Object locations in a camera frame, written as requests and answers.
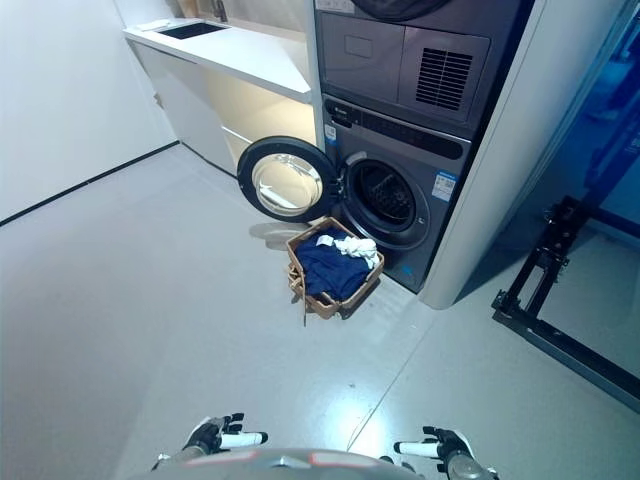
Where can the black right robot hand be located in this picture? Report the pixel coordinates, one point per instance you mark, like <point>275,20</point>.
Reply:
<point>447,442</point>

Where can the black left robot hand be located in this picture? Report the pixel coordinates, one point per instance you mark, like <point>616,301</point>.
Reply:
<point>216,435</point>

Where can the white garment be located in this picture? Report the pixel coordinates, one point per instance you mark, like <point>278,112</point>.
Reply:
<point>361,248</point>

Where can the woven wicker laundry basket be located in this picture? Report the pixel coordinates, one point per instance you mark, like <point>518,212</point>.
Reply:
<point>345,302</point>

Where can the round washing machine door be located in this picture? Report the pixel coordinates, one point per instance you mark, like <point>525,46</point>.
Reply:
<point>287,177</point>

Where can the grey front-load washing machine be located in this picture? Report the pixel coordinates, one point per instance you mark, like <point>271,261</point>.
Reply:
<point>430,150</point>

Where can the grey robot torso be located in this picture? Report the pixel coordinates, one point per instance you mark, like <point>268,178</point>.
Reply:
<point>310,465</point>

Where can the dark blue garment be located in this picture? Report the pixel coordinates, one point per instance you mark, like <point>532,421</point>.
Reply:
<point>327,270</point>

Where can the white counter cabinet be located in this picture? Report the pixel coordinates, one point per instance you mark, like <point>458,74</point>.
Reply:
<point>200,100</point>

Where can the blue glass door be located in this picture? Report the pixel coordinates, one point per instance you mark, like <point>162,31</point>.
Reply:
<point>615,115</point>

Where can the grey stacked dryer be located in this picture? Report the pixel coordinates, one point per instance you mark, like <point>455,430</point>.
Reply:
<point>370,55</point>

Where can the black inset sink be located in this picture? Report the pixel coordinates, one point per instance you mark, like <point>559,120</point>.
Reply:
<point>192,30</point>

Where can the black metal frame stand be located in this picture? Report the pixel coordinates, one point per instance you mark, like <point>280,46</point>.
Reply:
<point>540,280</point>

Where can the white appliance enclosure cabinet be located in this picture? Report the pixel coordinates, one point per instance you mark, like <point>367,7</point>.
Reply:
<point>500,175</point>

